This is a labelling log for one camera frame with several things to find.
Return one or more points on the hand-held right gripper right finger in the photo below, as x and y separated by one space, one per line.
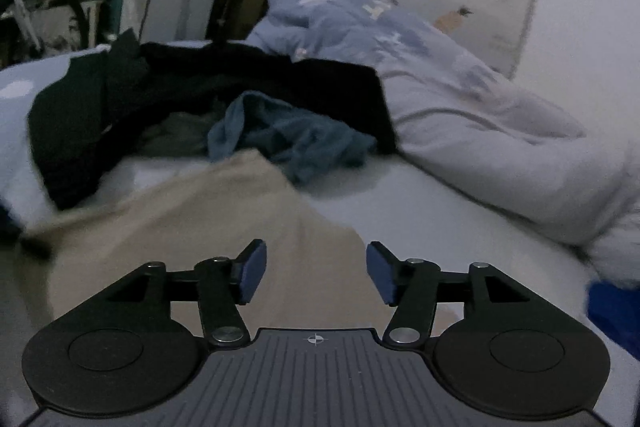
382 274

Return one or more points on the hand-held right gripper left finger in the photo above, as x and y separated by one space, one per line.
252 269

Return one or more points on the beige pants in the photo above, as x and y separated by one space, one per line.
225 217

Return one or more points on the large black garment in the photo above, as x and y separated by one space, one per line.
175 77

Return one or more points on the blue t-shirt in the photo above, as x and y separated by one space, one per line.
280 132

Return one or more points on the grey-green t-shirt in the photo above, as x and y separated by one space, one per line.
175 134

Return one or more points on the blue printed duvet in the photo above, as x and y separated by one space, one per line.
450 82

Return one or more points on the dark blue cloth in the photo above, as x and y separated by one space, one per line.
615 312

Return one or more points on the brown wooden board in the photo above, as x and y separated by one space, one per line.
250 2

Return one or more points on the teal storage bin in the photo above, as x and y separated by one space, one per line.
116 7

